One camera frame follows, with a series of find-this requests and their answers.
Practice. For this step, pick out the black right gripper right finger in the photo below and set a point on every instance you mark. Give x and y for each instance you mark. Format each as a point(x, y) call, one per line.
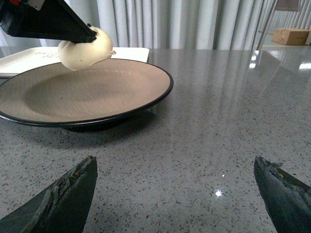
point(287, 199)

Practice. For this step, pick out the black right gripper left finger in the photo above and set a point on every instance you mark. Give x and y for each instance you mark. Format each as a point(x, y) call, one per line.
point(62, 207)

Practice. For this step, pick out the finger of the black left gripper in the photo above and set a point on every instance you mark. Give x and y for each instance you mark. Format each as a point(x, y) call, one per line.
point(43, 19)

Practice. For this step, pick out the white steamed bun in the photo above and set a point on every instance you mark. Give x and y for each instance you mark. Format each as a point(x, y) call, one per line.
point(77, 56)

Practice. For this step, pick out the beige plate with black rim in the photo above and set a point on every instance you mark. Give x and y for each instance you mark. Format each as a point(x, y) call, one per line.
point(54, 96)

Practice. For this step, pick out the white rectangular tray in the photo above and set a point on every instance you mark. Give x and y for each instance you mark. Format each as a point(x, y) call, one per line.
point(25, 60)

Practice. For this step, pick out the grey curtain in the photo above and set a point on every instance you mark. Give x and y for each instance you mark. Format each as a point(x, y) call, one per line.
point(177, 24)

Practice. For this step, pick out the cardboard box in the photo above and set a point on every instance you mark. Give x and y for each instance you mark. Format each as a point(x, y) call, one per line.
point(290, 36)

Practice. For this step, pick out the metal stand pole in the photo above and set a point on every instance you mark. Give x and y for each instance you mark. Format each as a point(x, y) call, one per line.
point(266, 25)

